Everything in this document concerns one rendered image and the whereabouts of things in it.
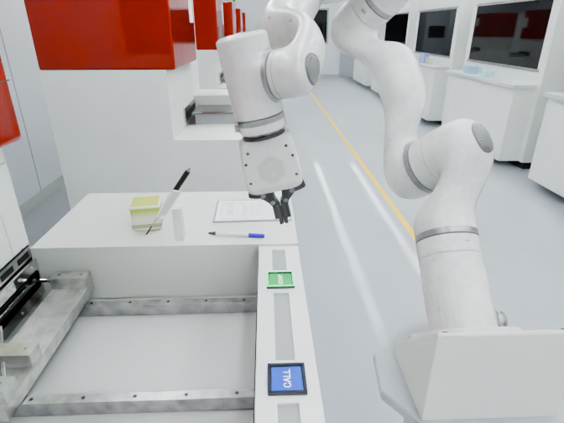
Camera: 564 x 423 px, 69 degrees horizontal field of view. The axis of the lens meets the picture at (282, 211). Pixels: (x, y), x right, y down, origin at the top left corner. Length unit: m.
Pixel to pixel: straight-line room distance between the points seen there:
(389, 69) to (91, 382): 0.87
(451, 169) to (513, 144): 4.40
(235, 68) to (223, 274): 0.53
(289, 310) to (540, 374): 0.42
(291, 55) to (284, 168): 0.19
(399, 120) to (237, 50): 0.42
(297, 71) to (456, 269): 0.45
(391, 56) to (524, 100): 4.24
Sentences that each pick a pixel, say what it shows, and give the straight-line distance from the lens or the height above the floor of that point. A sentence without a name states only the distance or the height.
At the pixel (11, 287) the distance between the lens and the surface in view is 1.05.
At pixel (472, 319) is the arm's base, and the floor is 0.97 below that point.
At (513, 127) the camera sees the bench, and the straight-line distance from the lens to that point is 5.18.
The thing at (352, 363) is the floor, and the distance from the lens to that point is 2.07.
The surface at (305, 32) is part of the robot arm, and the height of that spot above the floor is 1.43.
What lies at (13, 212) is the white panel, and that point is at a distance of 1.07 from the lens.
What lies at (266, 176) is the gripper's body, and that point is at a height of 1.19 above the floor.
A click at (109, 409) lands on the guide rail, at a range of 0.84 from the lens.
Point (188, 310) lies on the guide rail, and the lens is 1.01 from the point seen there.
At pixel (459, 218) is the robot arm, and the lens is 0.85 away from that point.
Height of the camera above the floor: 1.43
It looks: 24 degrees down
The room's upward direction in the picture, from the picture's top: straight up
